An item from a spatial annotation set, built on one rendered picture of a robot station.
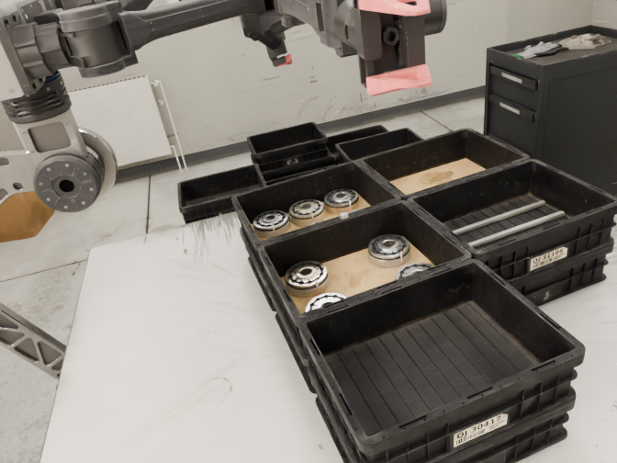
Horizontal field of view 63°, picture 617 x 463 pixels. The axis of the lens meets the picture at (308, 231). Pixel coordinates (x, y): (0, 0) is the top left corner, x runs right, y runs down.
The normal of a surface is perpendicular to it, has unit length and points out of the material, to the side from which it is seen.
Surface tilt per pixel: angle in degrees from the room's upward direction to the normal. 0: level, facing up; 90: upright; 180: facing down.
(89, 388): 0
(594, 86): 90
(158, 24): 90
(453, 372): 0
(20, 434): 0
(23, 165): 90
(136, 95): 90
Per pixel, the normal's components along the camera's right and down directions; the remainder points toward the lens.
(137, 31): 0.69, 0.29
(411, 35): 0.22, 0.48
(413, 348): -0.14, -0.84
